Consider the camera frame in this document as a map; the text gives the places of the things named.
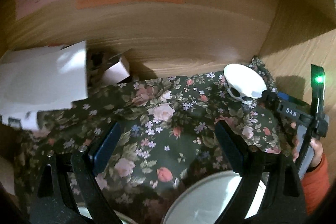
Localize orange right sleeve forearm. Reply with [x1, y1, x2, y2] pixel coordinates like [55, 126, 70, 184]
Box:
[301, 153, 330, 215]

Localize white paper sheets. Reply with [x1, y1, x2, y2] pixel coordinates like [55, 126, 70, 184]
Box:
[1, 41, 88, 131]

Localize small white box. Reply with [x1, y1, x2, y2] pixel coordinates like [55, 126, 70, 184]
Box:
[101, 54, 130, 85]

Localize dark floral tablecloth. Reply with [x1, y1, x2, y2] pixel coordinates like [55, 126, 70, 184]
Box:
[14, 72, 294, 223]

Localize white bowl black dots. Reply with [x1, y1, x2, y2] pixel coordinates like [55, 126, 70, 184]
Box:
[223, 64, 267, 105]

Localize right hand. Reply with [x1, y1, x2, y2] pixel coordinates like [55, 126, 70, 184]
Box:
[291, 135, 323, 170]

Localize mint green plate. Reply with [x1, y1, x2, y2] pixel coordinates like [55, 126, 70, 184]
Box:
[161, 169, 267, 224]

